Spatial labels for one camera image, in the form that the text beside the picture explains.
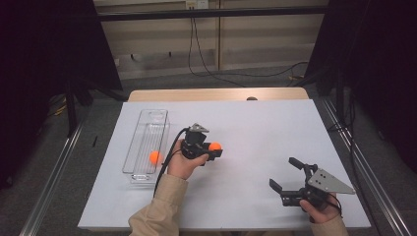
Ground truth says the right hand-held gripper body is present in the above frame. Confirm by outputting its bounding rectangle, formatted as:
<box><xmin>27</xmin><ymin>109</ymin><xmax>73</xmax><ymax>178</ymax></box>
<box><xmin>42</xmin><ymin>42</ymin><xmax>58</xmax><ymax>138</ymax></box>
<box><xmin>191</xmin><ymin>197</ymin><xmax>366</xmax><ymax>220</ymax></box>
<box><xmin>279</xmin><ymin>162</ymin><xmax>357</xmax><ymax>209</ymax></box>

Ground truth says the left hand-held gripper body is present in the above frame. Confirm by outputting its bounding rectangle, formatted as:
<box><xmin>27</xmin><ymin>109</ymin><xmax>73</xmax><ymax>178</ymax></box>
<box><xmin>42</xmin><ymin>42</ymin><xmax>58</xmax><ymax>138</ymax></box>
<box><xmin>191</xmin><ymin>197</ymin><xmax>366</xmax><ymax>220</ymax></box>
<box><xmin>180</xmin><ymin>122</ymin><xmax>210</xmax><ymax>167</ymax></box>

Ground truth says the clear plastic container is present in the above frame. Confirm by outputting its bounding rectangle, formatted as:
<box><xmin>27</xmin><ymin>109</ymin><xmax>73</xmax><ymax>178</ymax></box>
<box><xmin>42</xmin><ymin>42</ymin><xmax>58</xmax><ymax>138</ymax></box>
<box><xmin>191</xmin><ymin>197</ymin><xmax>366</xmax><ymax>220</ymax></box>
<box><xmin>121</xmin><ymin>108</ymin><xmax>171</xmax><ymax>185</ymax></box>

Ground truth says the person's left hand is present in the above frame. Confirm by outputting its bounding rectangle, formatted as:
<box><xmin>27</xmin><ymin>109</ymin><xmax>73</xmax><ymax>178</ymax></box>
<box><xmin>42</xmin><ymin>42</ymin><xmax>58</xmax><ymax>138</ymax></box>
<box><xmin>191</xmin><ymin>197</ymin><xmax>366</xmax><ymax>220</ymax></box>
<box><xmin>166</xmin><ymin>139</ymin><xmax>209</xmax><ymax>181</ymax></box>

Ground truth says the person's right hand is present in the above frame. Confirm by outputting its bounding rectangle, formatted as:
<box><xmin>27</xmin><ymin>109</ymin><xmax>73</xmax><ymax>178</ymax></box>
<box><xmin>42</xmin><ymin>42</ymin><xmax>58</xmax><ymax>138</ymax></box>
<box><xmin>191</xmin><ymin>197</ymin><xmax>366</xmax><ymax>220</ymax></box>
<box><xmin>299</xmin><ymin>193</ymin><xmax>342</xmax><ymax>225</ymax></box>

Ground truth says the white table board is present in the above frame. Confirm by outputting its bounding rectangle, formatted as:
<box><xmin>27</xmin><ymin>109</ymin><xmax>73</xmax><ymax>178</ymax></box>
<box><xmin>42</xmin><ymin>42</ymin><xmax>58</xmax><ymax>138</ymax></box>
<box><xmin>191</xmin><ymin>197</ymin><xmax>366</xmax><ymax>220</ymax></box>
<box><xmin>77</xmin><ymin>99</ymin><xmax>372</xmax><ymax>230</ymax></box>

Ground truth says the wooden table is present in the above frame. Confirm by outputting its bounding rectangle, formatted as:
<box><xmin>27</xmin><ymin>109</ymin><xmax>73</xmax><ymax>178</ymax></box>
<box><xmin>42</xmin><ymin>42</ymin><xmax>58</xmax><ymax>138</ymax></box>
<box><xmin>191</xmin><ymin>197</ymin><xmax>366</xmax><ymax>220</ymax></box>
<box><xmin>127</xmin><ymin>87</ymin><xmax>310</xmax><ymax>102</ymax></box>

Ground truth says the black stand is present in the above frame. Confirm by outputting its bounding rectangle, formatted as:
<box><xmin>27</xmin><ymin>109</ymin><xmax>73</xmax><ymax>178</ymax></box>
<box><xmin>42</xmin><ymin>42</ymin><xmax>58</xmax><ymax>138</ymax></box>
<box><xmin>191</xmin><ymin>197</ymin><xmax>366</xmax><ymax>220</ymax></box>
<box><xmin>63</xmin><ymin>78</ymin><xmax>129</xmax><ymax>139</ymax></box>
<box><xmin>314</xmin><ymin>65</ymin><xmax>355</xmax><ymax>132</ymax></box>

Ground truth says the black horizontal bar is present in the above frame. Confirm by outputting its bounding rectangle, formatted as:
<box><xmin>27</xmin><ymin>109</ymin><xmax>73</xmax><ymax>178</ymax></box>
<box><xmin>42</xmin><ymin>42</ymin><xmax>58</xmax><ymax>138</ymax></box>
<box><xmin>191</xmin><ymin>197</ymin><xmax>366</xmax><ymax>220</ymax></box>
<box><xmin>96</xmin><ymin>6</ymin><xmax>328</xmax><ymax>23</ymax></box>

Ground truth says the black curtain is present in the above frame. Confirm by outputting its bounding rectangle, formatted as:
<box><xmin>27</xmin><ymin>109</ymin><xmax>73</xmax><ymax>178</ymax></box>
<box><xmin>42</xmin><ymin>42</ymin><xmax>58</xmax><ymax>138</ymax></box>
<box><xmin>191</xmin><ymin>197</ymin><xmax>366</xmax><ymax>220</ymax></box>
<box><xmin>306</xmin><ymin>0</ymin><xmax>417</xmax><ymax>171</ymax></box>
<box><xmin>0</xmin><ymin>0</ymin><xmax>124</xmax><ymax>188</ymax></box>

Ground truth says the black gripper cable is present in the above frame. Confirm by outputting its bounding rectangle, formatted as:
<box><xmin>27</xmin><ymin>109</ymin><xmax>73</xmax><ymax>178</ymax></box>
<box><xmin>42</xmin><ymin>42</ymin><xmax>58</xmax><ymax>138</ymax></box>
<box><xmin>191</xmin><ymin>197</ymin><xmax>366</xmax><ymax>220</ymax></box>
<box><xmin>328</xmin><ymin>194</ymin><xmax>344</xmax><ymax>217</ymax></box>
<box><xmin>152</xmin><ymin>127</ymin><xmax>191</xmax><ymax>199</ymax></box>

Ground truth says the metal floor rail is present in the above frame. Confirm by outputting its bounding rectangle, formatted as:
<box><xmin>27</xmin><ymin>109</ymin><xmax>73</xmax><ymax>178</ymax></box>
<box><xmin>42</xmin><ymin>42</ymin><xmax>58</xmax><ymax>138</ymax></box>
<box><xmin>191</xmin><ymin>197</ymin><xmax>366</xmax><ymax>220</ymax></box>
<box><xmin>319</xmin><ymin>96</ymin><xmax>414</xmax><ymax>236</ymax></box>
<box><xmin>18</xmin><ymin>111</ymin><xmax>89</xmax><ymax>236</ymax></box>

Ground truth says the black wall cable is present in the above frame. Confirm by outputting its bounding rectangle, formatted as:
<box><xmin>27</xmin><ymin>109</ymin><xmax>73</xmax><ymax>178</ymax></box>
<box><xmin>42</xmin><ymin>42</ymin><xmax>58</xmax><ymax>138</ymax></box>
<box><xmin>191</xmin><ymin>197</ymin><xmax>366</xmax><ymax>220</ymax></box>
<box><xmin>192</xmin><ymin>16</ymin><xmax>310</xmax><ymax>79</ymax></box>
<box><xmin>187</xmin><ymin>8</ymin><xmax>247</xmax><ymax>89</ymax></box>

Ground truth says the white wall socket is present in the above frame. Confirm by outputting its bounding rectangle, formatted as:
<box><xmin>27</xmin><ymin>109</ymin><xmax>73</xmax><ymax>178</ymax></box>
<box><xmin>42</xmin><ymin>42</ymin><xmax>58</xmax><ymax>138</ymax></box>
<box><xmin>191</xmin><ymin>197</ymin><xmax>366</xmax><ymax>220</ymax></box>
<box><xmin>185</xmin><ymin>0</ymin><xmax>209</xmax><ymax>10</ymax></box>

